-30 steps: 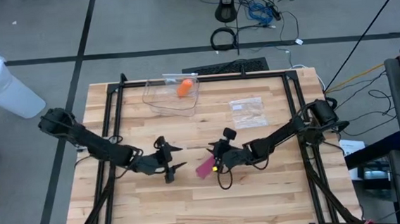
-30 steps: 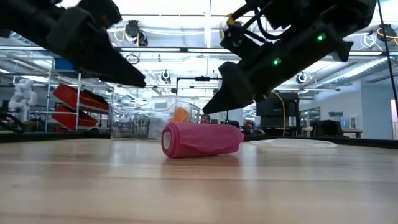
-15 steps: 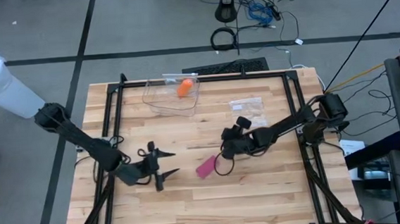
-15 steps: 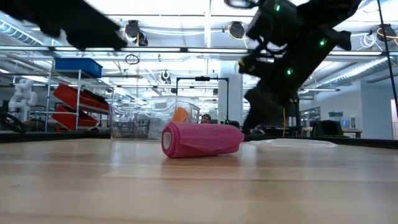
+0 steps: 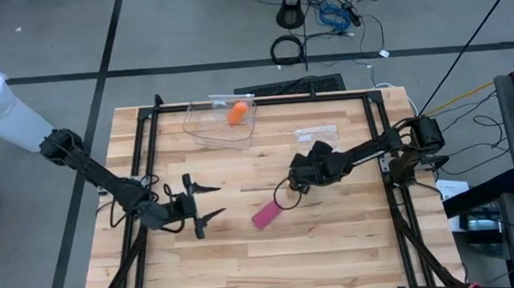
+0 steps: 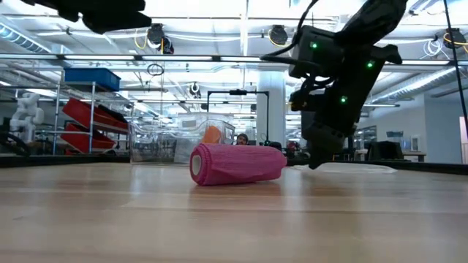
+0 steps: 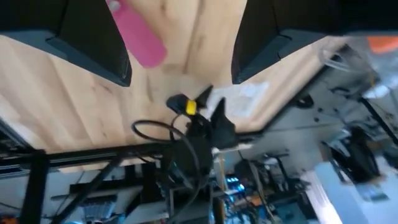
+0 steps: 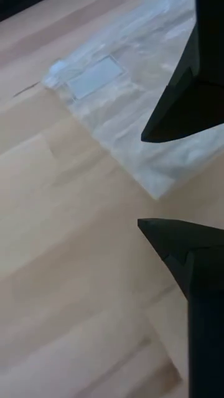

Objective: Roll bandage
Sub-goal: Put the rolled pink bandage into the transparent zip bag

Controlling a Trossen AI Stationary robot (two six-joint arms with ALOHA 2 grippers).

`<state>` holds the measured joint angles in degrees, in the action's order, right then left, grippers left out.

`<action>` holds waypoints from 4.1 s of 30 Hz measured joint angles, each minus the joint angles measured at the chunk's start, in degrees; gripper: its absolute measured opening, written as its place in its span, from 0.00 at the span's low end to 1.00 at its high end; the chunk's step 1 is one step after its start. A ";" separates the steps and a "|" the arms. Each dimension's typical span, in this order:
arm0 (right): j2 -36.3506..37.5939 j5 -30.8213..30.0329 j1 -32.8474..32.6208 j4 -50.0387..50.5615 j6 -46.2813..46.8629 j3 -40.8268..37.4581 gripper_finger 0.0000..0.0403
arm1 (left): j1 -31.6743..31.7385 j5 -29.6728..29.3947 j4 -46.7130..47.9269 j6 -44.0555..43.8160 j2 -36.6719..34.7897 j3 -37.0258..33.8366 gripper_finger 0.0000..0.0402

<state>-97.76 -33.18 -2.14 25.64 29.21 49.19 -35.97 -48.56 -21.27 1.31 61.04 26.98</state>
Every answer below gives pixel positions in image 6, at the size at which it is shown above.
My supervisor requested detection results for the white pillar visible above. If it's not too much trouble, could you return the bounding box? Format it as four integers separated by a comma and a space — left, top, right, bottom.
255, 71, 287, 154

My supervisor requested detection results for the black metal table frame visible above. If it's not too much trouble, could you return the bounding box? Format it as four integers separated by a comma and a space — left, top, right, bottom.
0, 155, 468, 175

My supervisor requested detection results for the pink elastic bandage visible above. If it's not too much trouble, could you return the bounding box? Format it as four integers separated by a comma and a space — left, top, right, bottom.
189, 142, 288, 186

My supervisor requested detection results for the black office chair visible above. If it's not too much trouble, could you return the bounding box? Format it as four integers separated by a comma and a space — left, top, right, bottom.
367, 140, 407, 162

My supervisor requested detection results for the red storage bin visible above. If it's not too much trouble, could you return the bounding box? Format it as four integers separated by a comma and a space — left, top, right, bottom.
60, 123, 118, 155
61, 97, 129, 131

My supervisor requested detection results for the blue storage bin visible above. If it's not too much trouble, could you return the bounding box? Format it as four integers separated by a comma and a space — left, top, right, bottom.
64, 67, 121, 92

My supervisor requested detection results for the black slanted pole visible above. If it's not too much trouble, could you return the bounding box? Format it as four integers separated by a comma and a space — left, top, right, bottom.
442, 0, 468, 138

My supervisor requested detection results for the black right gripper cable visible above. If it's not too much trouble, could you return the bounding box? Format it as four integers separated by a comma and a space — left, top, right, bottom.
260, 0, 321, 65

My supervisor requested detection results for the black camera gantry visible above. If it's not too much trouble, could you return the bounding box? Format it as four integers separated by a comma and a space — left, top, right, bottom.
206, 88, 271, 147

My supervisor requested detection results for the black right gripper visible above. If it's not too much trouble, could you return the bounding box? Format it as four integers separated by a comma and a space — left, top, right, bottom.
290, 43, 403, 171

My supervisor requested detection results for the long ceiling light bar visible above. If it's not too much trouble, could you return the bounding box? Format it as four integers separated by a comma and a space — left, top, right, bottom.
0, 53, 468, 66

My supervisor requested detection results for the white robot figure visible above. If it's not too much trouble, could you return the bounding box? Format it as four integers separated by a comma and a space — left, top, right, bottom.
9, 92, 45, 144

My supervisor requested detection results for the clear plastic container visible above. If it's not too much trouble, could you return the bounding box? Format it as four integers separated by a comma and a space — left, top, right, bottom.
128, 112, 236, 166

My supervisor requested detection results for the metal shelf rack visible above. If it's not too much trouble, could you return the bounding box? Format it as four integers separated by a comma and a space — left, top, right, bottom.
36, 69, 169, 157

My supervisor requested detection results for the orange elastic bandage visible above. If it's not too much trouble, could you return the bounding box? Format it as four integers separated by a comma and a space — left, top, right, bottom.
200, 125, 223, 145

